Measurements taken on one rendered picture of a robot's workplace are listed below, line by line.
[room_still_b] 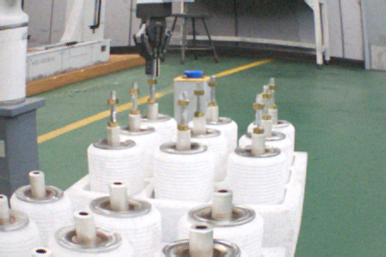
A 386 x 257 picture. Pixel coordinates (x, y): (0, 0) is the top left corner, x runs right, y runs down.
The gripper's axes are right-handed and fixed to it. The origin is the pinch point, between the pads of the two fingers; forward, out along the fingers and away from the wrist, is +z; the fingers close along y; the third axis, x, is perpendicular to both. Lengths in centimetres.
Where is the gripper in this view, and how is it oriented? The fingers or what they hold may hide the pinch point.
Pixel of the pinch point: (152, 67)
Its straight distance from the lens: 122.1
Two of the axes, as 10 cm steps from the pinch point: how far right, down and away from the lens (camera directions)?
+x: 9.1, 0.9, -4.1
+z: 0.0, 9.8, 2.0
